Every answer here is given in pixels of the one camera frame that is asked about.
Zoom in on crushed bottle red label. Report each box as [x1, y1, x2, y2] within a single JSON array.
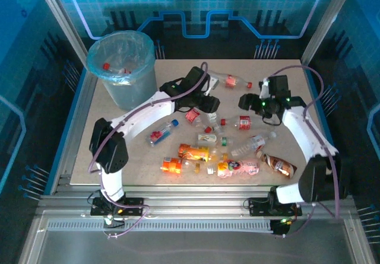
[[185, 107, 213, 134]]

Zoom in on clear bottle red cola label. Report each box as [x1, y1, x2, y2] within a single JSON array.
[[220, 114, 253, 131]]

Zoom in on clear bottle green neck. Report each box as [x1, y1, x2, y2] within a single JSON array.
[[197, 133, 232, 148]]

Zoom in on clear bottle pale red label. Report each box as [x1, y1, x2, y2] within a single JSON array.
[[214, 71, 254, 90]]

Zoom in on clear water bottle white cap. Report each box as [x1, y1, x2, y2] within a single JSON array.
[[230, 131, 277, 158]]

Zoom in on clear bottle blue cap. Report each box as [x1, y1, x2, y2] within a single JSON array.
[[144, 119, 180, 148]]

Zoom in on long orange juice bottle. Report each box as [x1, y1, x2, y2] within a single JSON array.
[[177, 142, 230, 163]]

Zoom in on brown label bottle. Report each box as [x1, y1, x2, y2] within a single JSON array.
[[255, 150, 299, 178]]

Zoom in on short orange juice bottle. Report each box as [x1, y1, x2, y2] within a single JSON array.
[[161, 156, 202, 175]]

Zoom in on pink label bottle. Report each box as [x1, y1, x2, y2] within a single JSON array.
[[207, 158, 261, 179]]

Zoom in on translucent grey waste bin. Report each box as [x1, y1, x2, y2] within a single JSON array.
[[85, 30, 158, 112]]

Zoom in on blue plastic bin liner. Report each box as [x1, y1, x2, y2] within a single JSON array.
[[85, 30, 157, 85]]

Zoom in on binned bottle red cap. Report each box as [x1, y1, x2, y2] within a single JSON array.
[[102, 62, 119, 74]]

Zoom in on small black controller box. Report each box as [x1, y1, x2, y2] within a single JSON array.
[[269, 218, 291, 237]]

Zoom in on grey metal panel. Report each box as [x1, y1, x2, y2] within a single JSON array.
[[17, 210, 376, 264]]

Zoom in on thin black cable loop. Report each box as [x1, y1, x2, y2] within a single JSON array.
[[261, 114, 282, 126]]

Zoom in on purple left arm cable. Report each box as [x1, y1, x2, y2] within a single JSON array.
[[88, 61, 209, 240]]

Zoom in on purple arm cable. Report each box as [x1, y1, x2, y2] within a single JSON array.
[[88, 61, 209, 240], [265, 65, 342, 240]]

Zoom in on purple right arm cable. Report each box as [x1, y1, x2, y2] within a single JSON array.
[[265, 65, 342, 240]]

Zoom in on aluminium cross rail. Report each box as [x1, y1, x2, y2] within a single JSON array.
[[37, 185, 359, 217]]

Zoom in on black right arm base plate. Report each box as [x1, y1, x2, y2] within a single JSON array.
[[247, 196, 303, 217]]

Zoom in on aluminium enclosure post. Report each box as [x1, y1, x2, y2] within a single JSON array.
[[300, 0, 359, 68], [33, 0, 91, 69]]

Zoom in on aluminium side rail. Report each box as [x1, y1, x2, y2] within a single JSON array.
[[49, 68, 100, 195]]

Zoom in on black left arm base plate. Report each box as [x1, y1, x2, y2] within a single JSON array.
[[90, 196, 145, 217]]

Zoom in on grey slotted cable duct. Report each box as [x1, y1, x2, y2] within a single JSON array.
[[46, 220, 274, 233]]

